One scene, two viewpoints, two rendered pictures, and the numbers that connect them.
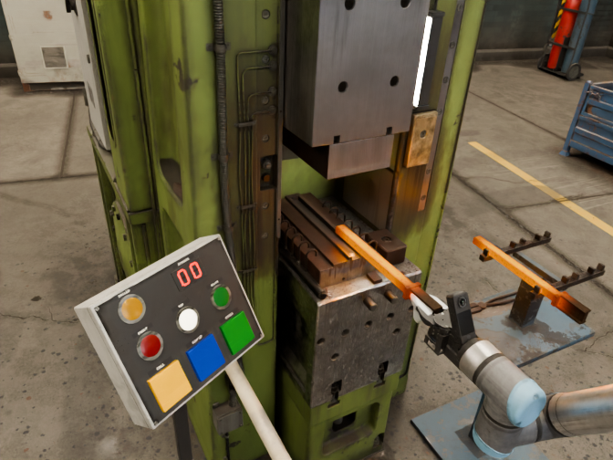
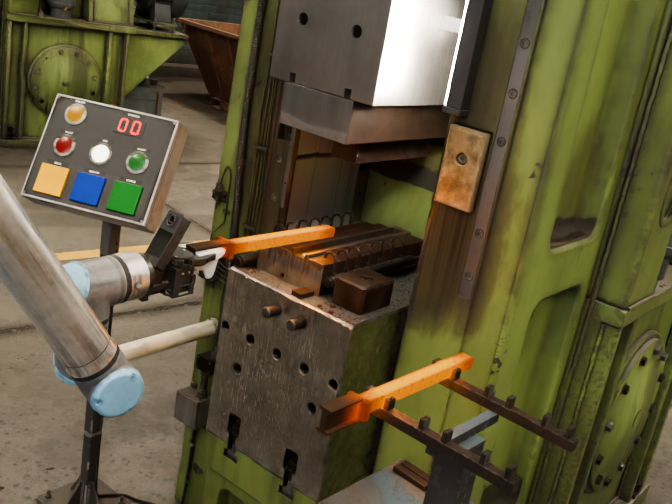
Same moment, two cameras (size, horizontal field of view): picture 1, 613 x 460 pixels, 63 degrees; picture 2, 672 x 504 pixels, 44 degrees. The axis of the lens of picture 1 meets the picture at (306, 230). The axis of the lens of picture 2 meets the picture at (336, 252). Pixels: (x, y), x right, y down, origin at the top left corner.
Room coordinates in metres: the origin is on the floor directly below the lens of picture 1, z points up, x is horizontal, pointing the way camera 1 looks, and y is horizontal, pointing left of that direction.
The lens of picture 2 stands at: (0.56, -1.86, 1.62)
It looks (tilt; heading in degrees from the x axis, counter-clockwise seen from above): 18 degrees down; 66
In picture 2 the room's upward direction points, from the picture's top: 10 degrees clockwise
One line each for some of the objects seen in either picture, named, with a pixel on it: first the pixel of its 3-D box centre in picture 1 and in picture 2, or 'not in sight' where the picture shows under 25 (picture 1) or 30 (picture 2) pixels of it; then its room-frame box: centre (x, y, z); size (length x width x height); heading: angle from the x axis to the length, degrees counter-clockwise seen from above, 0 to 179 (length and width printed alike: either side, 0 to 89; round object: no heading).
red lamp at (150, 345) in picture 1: (150, 345); (64, 145); (0.73, 0.30, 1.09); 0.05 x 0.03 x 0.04; 120
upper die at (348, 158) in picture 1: (320, 130); (371, 110); (1.39, -0.03, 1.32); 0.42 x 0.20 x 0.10; 30
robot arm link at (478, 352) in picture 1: (481, 360); (128, 276); (0.80, -0.40, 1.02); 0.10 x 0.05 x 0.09; 120
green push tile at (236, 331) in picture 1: (236, 332); (125, 198); (0.87, 0.15, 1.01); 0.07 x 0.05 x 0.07; 145
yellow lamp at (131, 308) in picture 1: (131, 308); (75, 114); (0.75, 0.34, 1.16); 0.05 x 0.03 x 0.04; 120
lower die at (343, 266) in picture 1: (314, 234); (344, 251); (1.39, -0.03, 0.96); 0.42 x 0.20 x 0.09; 30
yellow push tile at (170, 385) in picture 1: (169, 385); (52, 180); (0.70, 0.26, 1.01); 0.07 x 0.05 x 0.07; 145
